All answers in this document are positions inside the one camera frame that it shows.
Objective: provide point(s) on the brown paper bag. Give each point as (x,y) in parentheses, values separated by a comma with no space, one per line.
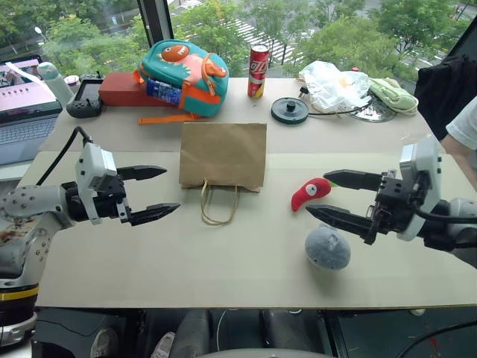
(223,156)

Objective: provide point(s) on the black window frame post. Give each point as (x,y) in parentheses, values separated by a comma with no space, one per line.
(154,22)

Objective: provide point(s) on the red plush toy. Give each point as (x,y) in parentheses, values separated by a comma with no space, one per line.
(307,194)

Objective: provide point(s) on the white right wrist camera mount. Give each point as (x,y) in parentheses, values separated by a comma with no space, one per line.
(421,156)

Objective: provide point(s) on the white plastic bag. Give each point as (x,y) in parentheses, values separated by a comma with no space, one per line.
(328,84)

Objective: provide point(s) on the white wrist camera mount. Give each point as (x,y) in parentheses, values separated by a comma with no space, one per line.
(89,160)
(421,156)

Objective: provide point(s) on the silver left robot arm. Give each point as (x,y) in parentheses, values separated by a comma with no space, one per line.
(33,201)

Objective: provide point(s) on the red rectangular box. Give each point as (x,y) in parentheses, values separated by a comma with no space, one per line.
(119,89)

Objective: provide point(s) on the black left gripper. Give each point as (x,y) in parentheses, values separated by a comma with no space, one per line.
(110,199)

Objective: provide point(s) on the round silver metal plate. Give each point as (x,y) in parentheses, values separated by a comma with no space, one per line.
(374,112)

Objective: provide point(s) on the black handheld game controller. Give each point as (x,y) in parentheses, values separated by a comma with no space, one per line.
(86,100)

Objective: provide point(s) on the black garment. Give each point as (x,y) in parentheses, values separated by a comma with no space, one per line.
(443,89)

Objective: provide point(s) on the purple lidded cup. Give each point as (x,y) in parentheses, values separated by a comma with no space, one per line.
(71,81)

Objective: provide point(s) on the red cola can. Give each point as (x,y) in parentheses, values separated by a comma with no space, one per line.
(258,71)

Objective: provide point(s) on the blue snack packet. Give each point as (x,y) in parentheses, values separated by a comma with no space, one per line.
(164,91)

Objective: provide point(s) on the white sneaker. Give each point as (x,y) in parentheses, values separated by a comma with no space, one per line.
(104,343)
(163,345)

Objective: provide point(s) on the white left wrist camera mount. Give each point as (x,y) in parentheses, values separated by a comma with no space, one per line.
(89,160)

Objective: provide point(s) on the pale green bottle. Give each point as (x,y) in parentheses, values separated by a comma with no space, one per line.
(56,80)

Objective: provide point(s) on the blue plush whale toy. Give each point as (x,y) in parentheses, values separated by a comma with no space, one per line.
(328,248)

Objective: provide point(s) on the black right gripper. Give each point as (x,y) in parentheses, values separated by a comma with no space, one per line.
(393,209)

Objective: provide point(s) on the grey laptop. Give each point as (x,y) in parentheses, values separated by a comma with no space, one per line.
(22,123)

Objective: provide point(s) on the dark green kettle base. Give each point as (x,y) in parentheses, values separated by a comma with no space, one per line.
(288,111)

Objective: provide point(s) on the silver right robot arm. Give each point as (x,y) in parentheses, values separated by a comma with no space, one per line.
(460,223)

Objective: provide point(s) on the person in white shirt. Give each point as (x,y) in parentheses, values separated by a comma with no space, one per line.
(464,127)

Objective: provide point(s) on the robot body with yellow band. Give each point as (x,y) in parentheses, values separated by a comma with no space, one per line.
(15,298)

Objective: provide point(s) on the teal dinosaur backpack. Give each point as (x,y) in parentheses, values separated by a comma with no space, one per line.
(175,63)

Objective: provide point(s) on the black power plug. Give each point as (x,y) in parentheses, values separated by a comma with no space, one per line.
(302,92)

